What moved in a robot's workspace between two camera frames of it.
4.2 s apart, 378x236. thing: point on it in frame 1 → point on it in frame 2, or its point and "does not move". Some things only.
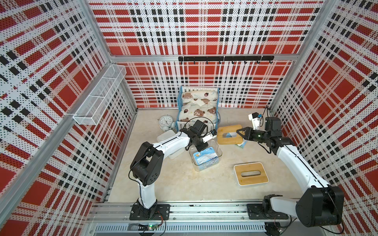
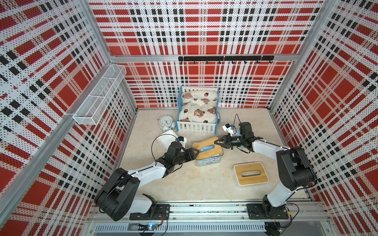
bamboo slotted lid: [221, 140] → [217, 150]
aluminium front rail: [183, 218] does not move
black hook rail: [232, 59] does not move
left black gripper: [203, 146] → [189, 152]
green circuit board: [147, 227] does not move
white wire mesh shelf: [95, 104] does not move
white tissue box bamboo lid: [250, 174] does not move
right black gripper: [249, 132] → [225, 139]
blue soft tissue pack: [207, 157] does not move
